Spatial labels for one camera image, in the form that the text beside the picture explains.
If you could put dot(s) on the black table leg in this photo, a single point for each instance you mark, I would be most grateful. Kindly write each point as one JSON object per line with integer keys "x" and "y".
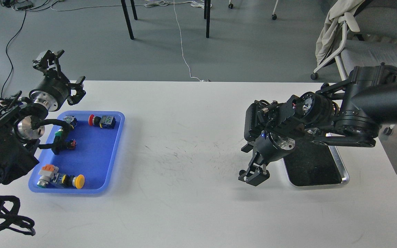
{"x": 207, "y": 17}
{"x": 127, "y": 17}

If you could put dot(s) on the silver metal tray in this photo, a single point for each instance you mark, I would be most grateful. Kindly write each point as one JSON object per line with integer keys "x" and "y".
{"x": 315, "y": 166}

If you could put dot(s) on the red push button switch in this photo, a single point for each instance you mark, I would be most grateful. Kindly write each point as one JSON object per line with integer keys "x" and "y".
{"x": 106, "y": 121}

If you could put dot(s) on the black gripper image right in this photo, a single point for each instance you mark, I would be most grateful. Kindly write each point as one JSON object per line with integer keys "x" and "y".
{"x": 271, "y": 148}

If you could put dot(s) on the green button with orange block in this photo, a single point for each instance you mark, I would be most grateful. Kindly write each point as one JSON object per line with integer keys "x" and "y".
{"x": 47, "y": 173}

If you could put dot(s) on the blue plastic tray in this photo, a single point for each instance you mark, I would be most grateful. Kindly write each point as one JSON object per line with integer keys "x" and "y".
{"x": 93, "y": 156}

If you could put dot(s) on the green mushroom push button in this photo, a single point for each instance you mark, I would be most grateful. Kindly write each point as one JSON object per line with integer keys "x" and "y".
{"x": 70, "y": 123}

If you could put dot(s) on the black knob selector switch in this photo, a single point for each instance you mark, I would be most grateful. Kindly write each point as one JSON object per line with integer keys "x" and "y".
{"x": 60, "y": 145}

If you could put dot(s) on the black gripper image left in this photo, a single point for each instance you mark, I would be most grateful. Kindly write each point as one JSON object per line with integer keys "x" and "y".
{"x": 53, "y": 88}

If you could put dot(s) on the grey office chair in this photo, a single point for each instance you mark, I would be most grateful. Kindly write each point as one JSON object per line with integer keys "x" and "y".
{"x": 374, "y": 44}

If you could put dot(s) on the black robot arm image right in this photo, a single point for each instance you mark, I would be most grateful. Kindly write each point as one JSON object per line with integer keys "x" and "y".
{"x": 292, "y": 118}

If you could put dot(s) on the black table leg left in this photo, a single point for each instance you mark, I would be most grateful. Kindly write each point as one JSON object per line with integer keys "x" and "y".
{"x": 127, "y": 17}

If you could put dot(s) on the black table leg right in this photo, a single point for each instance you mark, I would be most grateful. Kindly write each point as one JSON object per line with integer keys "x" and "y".
{"x": 207, "y": 17}

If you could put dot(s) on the yellow push button switch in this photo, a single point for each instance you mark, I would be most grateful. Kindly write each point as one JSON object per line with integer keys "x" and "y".
{"x": 62, "y": 180}

